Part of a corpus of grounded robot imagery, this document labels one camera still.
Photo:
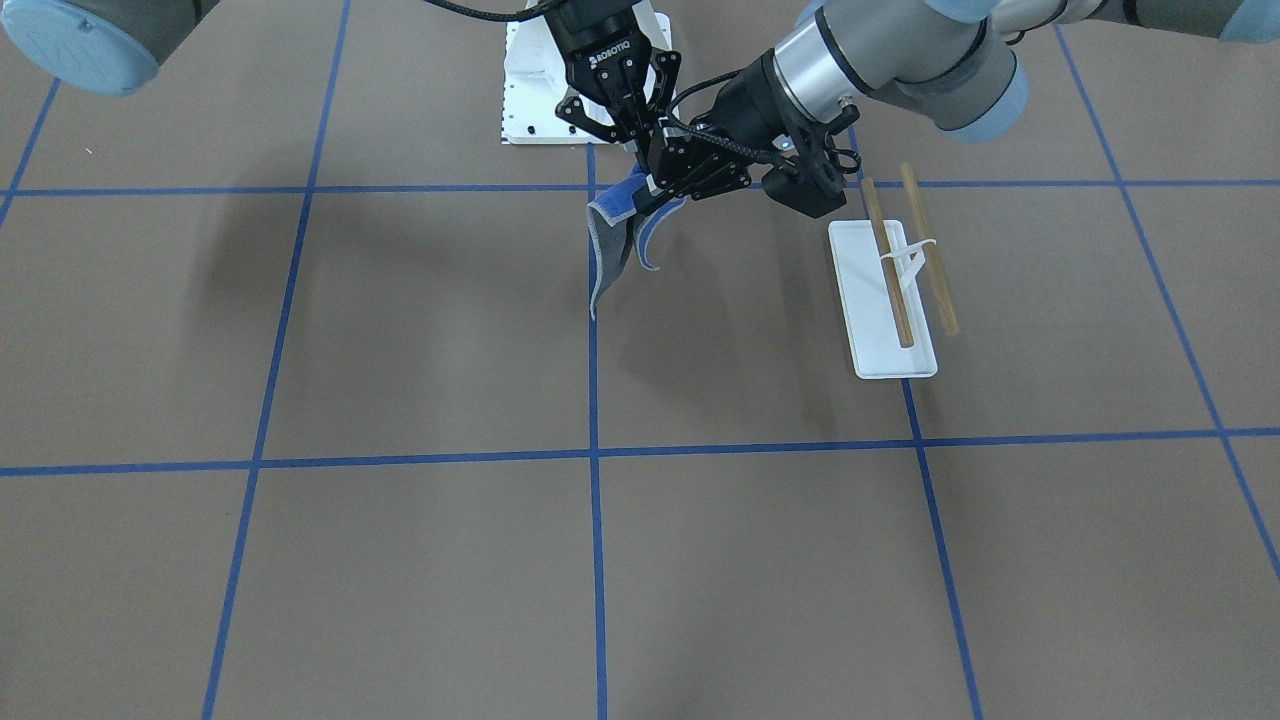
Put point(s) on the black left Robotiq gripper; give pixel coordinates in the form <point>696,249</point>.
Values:
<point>747,104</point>

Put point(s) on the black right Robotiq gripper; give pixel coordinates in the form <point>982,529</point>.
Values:
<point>603,45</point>

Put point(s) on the blue towel with grey edge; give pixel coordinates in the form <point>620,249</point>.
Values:
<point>618,231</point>

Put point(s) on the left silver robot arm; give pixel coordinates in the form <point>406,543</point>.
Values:
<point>950,62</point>

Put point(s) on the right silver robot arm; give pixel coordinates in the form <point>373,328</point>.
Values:
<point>113,48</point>

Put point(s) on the white towel rack with wooden bars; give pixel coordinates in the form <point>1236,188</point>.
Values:
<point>879,267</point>

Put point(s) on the brown paper table mat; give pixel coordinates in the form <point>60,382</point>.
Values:
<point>304,416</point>

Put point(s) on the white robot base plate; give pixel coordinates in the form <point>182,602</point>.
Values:
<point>534,84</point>

